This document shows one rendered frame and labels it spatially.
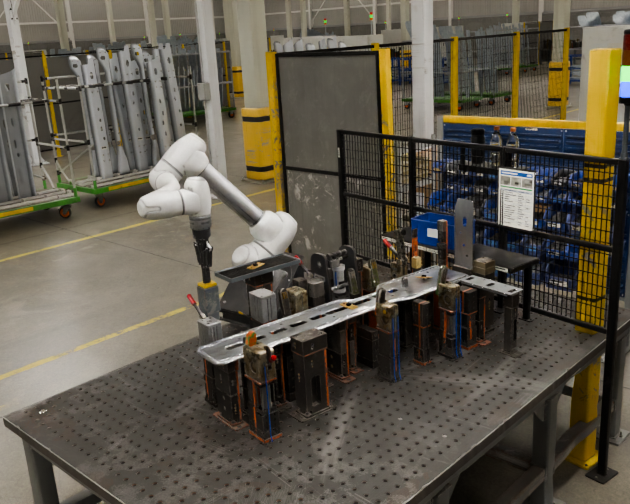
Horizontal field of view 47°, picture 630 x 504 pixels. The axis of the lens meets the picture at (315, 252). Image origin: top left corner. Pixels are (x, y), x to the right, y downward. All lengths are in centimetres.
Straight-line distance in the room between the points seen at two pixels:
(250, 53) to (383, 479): 885
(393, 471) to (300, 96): 391
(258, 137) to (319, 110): 510
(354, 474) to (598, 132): 183
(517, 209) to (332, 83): 241
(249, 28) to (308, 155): 508
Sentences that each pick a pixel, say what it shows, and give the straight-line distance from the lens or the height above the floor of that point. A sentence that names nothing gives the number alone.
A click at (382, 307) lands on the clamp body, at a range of 301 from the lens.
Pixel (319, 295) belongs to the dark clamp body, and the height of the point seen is 102.
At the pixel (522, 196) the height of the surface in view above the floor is 132.
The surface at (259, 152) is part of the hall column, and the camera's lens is 1087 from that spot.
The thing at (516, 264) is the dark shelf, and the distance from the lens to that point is 356.
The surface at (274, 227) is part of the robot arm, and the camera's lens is 358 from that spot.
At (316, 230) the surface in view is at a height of 54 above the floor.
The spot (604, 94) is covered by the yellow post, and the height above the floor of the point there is 181.
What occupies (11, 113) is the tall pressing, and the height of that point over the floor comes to 136.
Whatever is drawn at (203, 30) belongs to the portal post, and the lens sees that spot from 995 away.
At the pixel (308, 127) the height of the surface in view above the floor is 140.
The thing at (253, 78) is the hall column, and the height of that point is 153.
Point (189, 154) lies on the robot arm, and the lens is 346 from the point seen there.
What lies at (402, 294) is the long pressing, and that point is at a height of 100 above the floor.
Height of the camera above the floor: 214
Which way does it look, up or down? 17 degrees down
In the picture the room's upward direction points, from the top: 3 degrees counter-clockwise
